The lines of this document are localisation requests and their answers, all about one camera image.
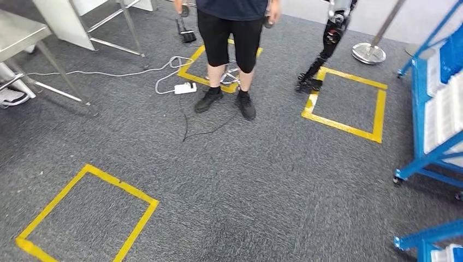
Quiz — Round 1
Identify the steel table frame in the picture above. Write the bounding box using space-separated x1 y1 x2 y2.
68 0 146 58

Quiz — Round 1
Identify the black round stool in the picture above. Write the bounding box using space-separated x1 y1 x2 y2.
205 34 242 87

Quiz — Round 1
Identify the black router with antennas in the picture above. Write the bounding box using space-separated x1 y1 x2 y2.
175 16 198 44

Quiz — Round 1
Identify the steel table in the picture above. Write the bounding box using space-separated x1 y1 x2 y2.
0 9 92 106

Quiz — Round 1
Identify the thin black cable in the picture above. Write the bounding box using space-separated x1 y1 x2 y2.
177 93 240 143

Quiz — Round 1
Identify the blue plastic crate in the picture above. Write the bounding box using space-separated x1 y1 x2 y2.
438 25 463 85

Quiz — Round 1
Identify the white power cable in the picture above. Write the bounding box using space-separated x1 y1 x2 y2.
27 55 194 96

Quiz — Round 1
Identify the yellow floor tape square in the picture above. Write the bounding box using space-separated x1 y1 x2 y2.
15 163 160 262
176 38 264 95

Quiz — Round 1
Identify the white power strip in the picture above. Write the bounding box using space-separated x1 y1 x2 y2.
174 82 198 96

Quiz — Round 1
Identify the silver stanchion post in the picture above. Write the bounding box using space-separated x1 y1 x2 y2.
351 0 409 66

